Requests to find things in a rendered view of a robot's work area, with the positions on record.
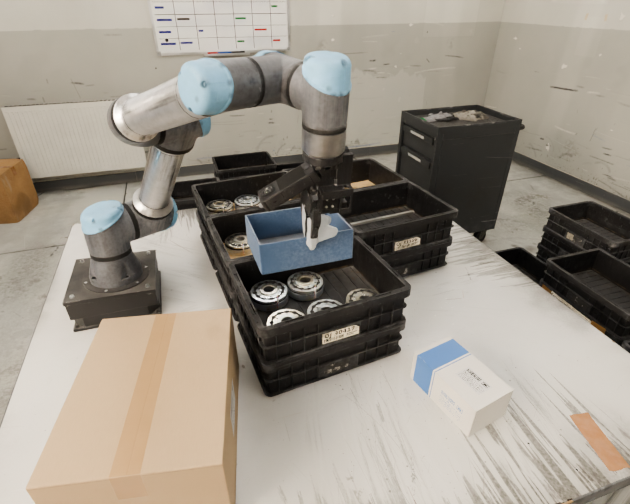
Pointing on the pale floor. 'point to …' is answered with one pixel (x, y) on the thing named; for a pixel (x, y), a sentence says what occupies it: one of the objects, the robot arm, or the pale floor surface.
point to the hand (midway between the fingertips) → (307, 243)
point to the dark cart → (460, 161)
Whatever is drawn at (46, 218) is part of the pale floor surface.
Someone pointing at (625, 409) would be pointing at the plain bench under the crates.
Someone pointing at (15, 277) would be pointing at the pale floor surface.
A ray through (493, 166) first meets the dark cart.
